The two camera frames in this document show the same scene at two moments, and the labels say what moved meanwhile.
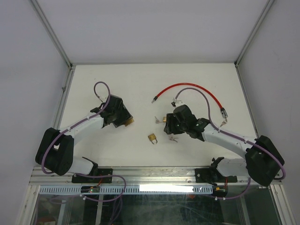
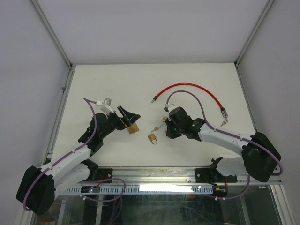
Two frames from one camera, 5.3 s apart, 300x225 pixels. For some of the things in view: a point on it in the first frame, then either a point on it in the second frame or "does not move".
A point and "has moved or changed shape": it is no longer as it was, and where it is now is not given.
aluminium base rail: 136,176 does not move
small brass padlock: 152,137 does not move
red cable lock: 223,110 does not move
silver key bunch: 224,122 does not move
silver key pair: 157,121 -> 156,128
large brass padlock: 129,121 has moved or changed shape
